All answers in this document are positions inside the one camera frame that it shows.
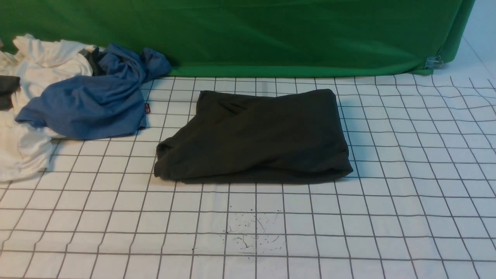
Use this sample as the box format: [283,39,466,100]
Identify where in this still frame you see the metal binder clip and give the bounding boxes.
[424,55,444,70]

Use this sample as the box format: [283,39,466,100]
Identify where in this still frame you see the white grid tablecloth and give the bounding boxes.
[0,74,496,279]

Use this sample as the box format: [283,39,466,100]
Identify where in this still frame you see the dark gray long-sleeved shirt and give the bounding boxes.
[153,89,354,185]

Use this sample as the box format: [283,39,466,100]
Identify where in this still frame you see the white shirt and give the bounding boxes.
[0,34,96,182]

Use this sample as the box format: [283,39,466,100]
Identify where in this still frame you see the green backdrop cloth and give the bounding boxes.
[0,0,475,78]

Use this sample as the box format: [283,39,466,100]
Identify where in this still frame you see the dark garment at left edge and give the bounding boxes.
[0,75,20,110]

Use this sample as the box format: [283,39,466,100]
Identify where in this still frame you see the blue shirt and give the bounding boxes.
[15,44,172,140]

